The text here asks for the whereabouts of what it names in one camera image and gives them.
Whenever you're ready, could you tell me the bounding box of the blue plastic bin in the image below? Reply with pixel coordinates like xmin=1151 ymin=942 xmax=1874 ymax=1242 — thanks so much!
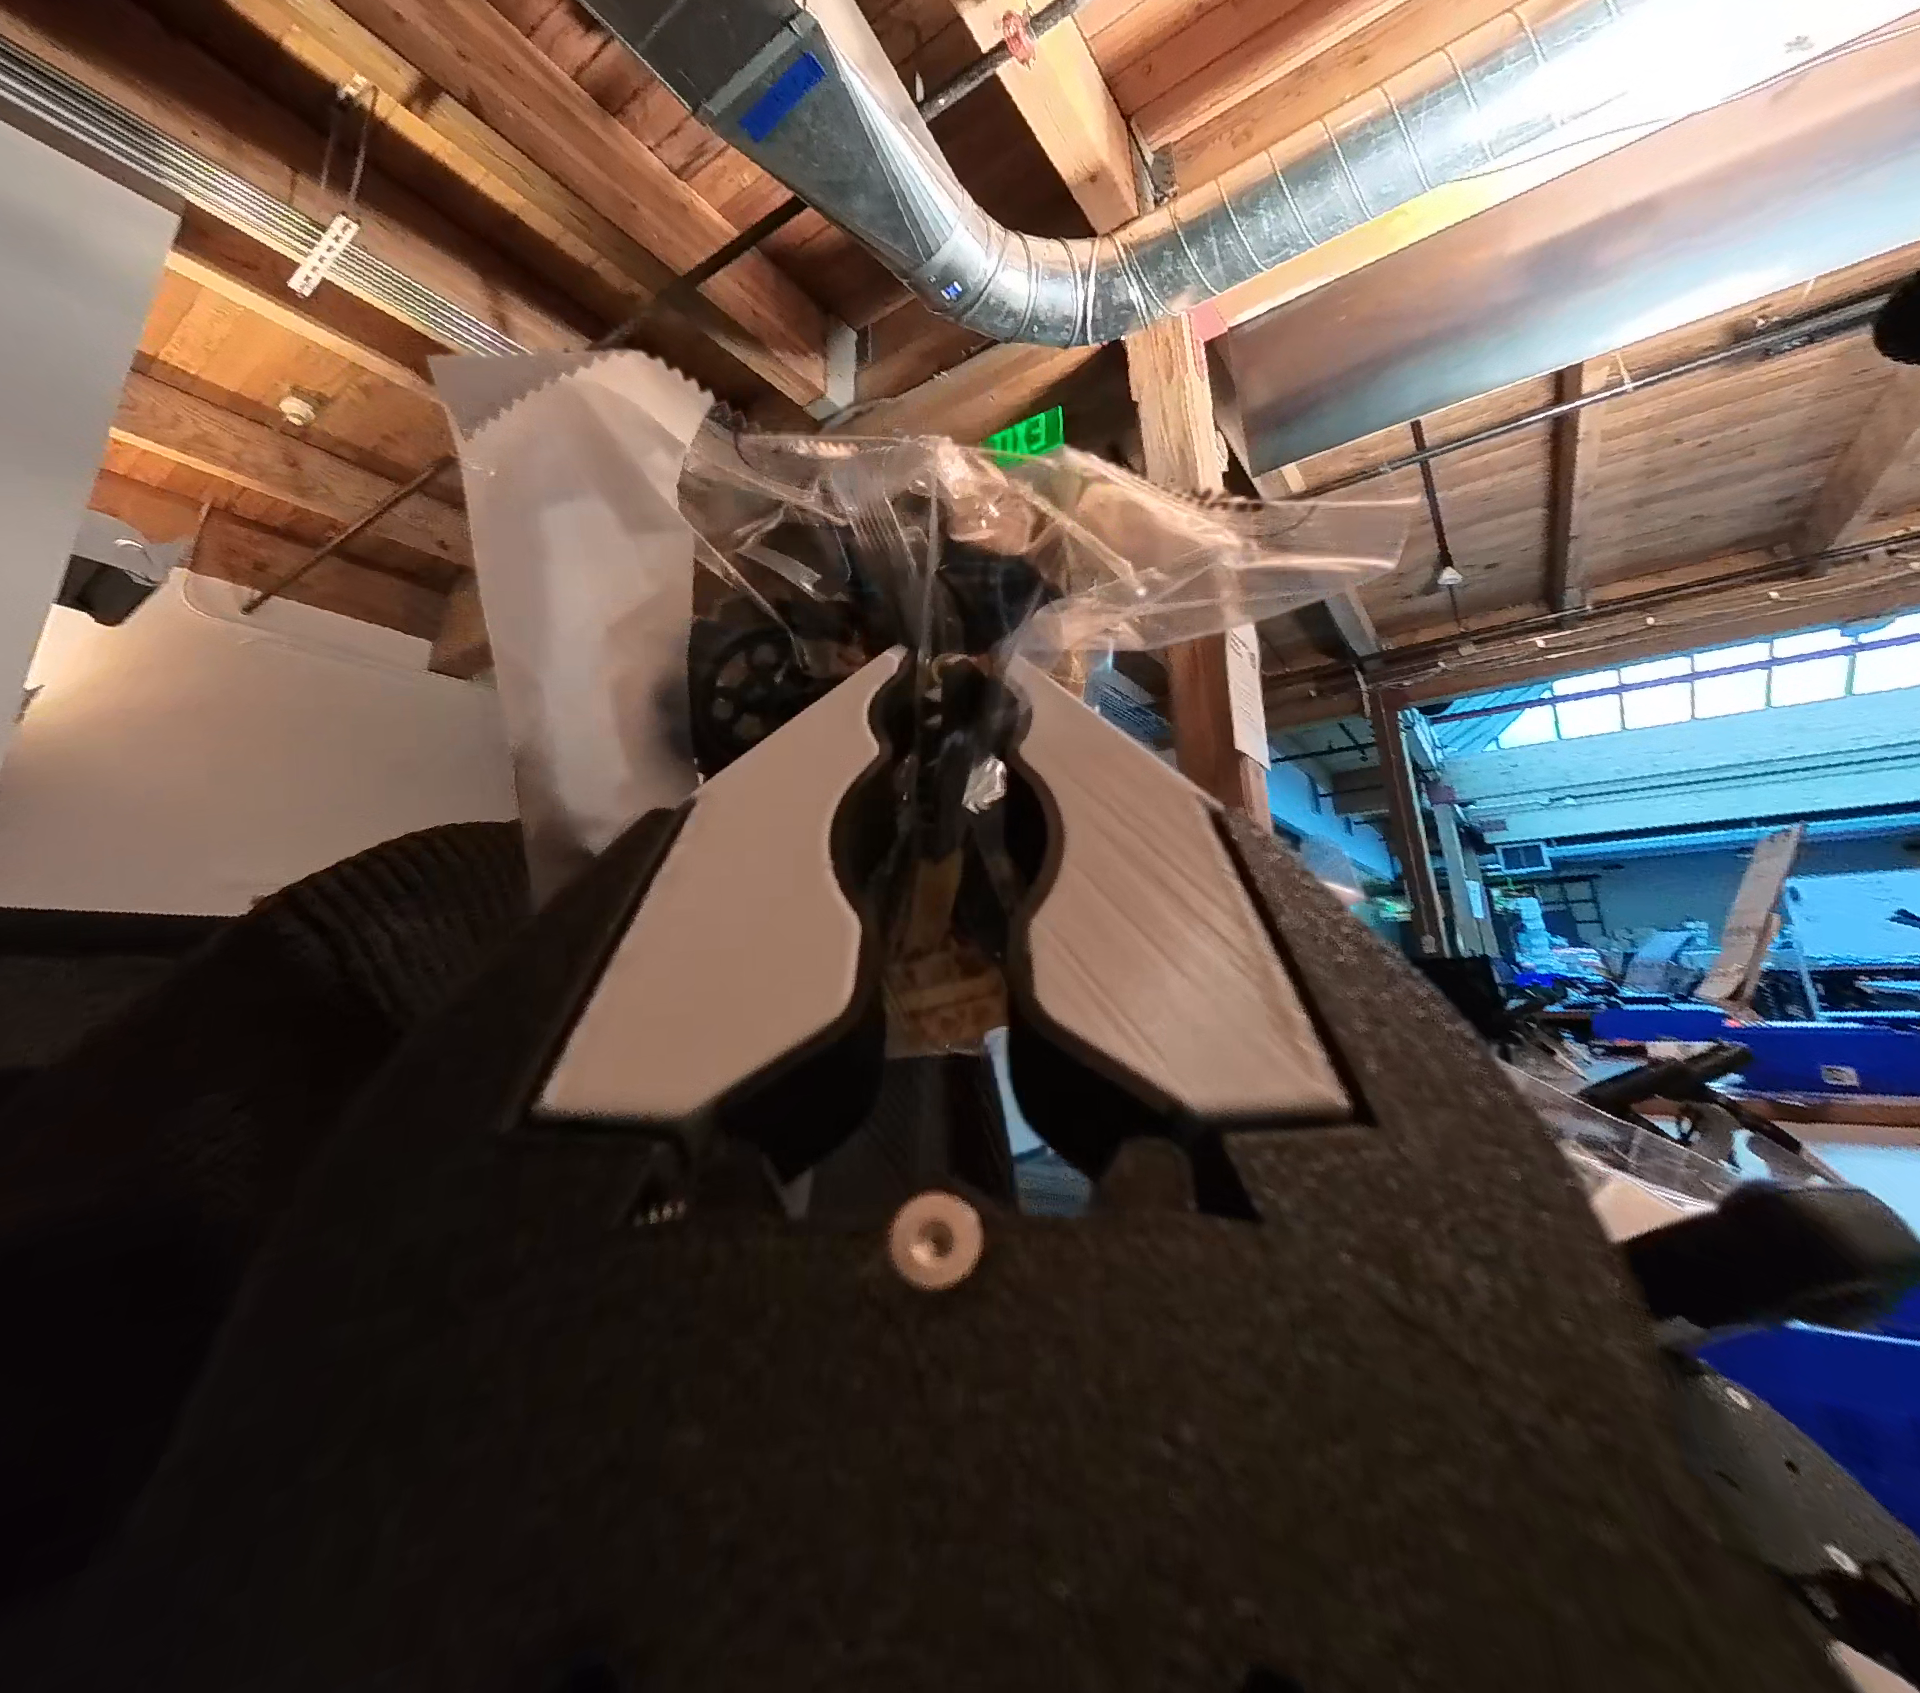
xmin=1590 ymin=1004 xmax=1920 ymax=1104

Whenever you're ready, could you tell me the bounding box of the silver spiral air duct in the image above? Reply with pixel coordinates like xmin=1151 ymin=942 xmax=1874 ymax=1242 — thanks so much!
xmin=883 ymin=0 xmax=1920 ymax=349

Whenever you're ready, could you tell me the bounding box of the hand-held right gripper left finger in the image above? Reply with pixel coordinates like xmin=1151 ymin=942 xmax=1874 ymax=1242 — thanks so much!
xmin=535 ymin=646 xmax=918 ymax=1178

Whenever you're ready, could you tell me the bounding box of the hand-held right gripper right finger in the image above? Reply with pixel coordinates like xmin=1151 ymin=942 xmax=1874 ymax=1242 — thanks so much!
xmin=995 ymin=670 xmax=1355 ymax=1178

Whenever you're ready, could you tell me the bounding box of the black knit sweater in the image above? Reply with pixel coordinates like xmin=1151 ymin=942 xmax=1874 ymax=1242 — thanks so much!
xmin=0 ymin=822 xmax=661 ymax=1693

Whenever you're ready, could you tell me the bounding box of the clear bag of grey pieces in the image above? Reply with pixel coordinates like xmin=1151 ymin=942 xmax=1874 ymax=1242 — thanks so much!
xmin=672 ymin=430 xmax=1420 ymax=1082

